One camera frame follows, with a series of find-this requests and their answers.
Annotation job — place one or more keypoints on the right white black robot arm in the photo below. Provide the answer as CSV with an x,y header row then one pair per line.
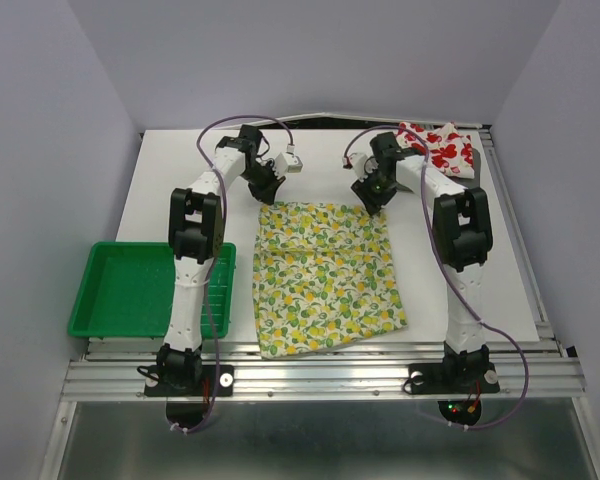
x,y
460,232

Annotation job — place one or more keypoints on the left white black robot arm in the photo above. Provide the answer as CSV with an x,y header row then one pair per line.
x,y
197,220

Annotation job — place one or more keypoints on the right side aluminium rail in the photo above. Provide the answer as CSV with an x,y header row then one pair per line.
x,y
539,313

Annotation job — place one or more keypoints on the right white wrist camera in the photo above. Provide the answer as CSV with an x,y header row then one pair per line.
x,y
362,165

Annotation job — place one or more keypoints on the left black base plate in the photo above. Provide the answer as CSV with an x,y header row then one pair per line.
x,y
154,388

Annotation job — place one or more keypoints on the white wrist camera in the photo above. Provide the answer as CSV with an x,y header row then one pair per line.
x,y
362,165
286,163

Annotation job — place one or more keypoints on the lemon print skirt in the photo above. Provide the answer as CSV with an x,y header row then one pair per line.
x,y
323,277

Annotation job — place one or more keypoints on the aluminium front rail frame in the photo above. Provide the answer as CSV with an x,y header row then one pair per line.
x,y
369,371

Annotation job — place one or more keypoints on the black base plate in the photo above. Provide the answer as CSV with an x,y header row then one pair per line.
x,y
154,388
431,378

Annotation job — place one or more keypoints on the red poppy print skirt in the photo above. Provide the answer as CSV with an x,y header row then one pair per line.
x,y
450,151

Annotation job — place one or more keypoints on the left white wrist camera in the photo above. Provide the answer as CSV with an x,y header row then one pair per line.
x,y
286,163

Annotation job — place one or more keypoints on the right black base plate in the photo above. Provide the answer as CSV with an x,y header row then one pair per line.
x,y
431,378

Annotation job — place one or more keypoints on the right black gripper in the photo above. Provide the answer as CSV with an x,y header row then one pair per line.
x,y
371,201

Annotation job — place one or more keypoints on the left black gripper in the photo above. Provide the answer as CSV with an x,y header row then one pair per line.
x,y
267,193

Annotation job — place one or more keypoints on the grey folded skirt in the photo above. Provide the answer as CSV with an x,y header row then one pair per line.
x,y
466,182

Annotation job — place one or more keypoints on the green plastic tray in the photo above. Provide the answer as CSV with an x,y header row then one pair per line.
x,y
126,291

